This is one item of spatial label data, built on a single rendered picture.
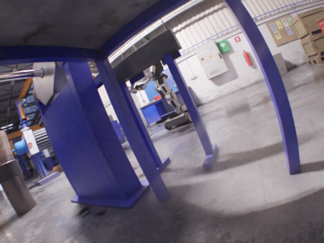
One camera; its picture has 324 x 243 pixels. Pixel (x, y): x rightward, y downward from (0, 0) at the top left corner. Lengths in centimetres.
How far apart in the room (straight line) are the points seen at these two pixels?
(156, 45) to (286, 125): 84
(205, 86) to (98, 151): 524
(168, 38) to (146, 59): 20
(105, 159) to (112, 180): 14
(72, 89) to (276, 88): 99
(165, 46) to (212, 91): 491
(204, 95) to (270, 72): 538
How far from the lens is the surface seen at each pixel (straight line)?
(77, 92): 95
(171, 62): 98
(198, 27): 622
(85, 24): 64
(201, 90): 588
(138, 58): 108
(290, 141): 62
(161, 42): 102
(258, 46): 56
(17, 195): 231
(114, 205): 100
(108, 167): 92
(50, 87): 122
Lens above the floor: 42
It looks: 4 degrees down
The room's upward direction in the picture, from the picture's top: 24 degrees counter-clockwise
